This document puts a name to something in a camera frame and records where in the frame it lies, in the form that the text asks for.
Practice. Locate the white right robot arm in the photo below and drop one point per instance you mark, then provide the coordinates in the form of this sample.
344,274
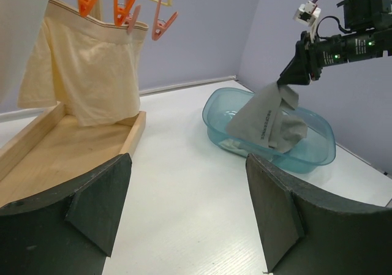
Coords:
366,35

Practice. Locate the grey underwear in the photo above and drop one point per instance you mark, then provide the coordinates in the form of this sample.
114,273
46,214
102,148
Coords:
287,131
253,122

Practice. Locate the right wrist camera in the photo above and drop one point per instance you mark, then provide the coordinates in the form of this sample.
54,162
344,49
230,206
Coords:
308,14

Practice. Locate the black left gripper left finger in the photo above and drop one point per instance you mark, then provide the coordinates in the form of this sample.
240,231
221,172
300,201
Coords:
70,228

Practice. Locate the beige underwear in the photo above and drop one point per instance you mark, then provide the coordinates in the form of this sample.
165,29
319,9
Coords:
85,63

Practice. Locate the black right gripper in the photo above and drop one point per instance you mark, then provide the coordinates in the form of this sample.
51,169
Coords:
311,57

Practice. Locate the wooden clothes rack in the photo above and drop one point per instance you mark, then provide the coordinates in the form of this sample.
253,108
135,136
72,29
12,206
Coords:
54,148

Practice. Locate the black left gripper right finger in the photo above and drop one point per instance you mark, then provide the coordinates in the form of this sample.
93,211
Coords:
304,229

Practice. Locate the blue plastic tub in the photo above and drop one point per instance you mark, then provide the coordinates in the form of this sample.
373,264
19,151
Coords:
317,149

